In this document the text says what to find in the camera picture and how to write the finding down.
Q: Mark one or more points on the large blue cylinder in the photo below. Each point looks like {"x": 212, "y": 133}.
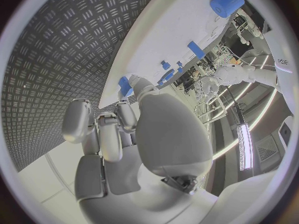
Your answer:
{"x": 225, "y": 2}

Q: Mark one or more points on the blue peg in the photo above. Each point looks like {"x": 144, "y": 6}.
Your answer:
{"x": 166, "y": 65}

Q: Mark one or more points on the blue rectangular block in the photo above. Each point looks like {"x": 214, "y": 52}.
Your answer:
{"x": 196, "y": 49}

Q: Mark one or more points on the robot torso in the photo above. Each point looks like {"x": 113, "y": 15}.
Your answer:
{"x": 281, "y": 50}

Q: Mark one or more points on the white task board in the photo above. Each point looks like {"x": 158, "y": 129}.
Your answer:
{"x": 172, "y": 31}

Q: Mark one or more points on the cluttered workshop desk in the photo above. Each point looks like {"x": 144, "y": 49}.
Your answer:
{"x": 219, "y": 57}

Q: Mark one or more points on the blue plug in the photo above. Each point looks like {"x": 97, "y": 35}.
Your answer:
{"x": 168, "y": 76}

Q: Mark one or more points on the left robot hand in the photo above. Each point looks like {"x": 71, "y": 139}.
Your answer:
{"x": 206, "y": 85}

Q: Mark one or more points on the glowing light bar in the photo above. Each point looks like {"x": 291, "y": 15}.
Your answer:
{"x": 244, "y": 147}

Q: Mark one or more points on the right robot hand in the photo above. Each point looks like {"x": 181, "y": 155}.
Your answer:
{"x": 172, "y": 134}

